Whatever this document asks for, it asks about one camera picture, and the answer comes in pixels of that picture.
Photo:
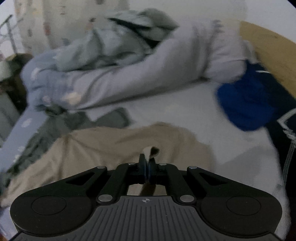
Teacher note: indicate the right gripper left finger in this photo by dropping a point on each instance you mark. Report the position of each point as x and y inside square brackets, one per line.
[120, 179]

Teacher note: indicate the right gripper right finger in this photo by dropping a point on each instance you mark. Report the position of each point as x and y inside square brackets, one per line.
[179, 185]

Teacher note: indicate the beige t-shirt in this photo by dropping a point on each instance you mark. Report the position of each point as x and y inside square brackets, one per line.
[85, 149]

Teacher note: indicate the grey-green garment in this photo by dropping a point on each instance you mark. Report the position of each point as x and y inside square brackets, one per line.
[37, 132]

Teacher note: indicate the royal blue garment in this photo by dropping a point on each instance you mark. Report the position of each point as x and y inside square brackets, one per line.
[250, 102]

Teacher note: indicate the black lettered jacket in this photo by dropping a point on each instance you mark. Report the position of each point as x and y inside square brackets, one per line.
[281, 130]

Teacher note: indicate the light blue patterned duvet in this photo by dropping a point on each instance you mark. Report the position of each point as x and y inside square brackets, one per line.
[197, 49]

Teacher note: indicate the teal green blanket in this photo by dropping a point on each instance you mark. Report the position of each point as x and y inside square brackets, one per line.
[127, 39]

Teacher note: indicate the wooden headboard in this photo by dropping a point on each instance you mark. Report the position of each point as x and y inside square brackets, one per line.
[274, 51]

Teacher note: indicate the white patterned curtain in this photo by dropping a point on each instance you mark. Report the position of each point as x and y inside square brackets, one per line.
[50, 24]

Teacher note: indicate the black metal rack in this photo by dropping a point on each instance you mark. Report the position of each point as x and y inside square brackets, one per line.
[11, 40]

